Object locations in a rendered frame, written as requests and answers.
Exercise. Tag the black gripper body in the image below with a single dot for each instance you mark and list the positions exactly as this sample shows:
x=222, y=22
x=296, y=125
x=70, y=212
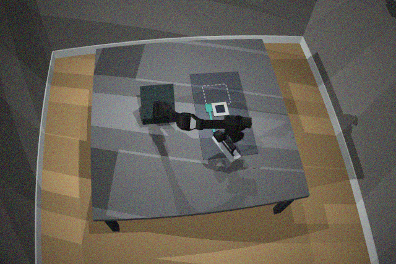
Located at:
x=222, y=136

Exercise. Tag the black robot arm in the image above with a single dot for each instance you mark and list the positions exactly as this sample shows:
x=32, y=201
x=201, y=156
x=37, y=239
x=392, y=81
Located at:
x=231, y=123

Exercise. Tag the white square tile with dark center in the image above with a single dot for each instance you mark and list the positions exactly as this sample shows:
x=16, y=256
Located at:
x=220, y=109

